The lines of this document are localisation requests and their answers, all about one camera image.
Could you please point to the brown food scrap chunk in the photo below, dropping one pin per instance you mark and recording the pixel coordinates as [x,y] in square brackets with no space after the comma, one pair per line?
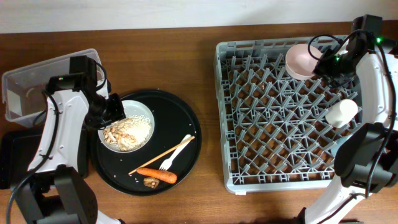
[151,182]

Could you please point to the clear plastic waste bin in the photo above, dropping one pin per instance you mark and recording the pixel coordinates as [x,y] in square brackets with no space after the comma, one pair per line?
[22,87]

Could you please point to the orange carrot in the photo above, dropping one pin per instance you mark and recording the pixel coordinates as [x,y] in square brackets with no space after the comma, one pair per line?
[162,175]

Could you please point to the black rectangular tray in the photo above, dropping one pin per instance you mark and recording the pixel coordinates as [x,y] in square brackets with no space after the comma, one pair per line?
[18,149]

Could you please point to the pink shallow bowl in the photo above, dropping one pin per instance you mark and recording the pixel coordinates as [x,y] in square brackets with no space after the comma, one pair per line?
[299,64]

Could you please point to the light blue plastic cup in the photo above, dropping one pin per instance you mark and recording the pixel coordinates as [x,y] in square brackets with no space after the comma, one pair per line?
[338,143]

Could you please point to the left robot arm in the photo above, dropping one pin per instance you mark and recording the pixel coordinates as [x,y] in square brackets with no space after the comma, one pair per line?
[53,191]

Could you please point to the round black serving tray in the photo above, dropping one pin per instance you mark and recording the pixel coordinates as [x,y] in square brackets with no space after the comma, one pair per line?
[173,120]

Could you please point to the cream white cup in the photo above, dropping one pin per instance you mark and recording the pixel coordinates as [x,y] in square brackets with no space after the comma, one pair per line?
[341,113]

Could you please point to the grey dinner plate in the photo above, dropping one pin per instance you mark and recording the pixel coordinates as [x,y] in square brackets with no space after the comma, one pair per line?
[131,108]

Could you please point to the wooden chopstick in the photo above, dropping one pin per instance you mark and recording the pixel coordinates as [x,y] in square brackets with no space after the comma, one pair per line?
[162,154]

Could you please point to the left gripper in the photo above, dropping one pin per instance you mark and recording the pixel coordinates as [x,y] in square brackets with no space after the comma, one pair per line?
[117,113]

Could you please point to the grey plastic dishwasher rack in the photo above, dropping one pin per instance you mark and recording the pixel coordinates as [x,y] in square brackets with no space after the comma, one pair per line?
[274,135]

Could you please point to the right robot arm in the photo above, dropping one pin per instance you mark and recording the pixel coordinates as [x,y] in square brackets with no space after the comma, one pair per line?
[367,161]

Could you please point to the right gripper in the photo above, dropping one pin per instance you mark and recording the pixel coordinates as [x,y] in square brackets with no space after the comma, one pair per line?
[321,70]

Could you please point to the white plastic fork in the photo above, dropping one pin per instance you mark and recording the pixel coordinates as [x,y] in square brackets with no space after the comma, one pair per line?
[168,162]

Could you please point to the rice and mushroom leftovers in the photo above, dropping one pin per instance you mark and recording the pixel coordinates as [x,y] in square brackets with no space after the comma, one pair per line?
[128,134]

